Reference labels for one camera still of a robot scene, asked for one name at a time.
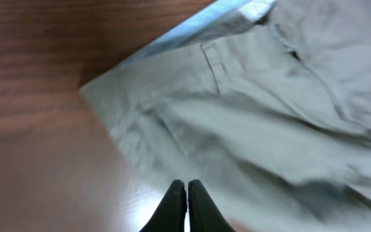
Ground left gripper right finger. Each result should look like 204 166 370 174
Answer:
188 179 234 232

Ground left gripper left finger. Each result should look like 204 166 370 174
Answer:
140 180 187 232

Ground khaki beige shorts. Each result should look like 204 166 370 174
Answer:
81 0 371 231

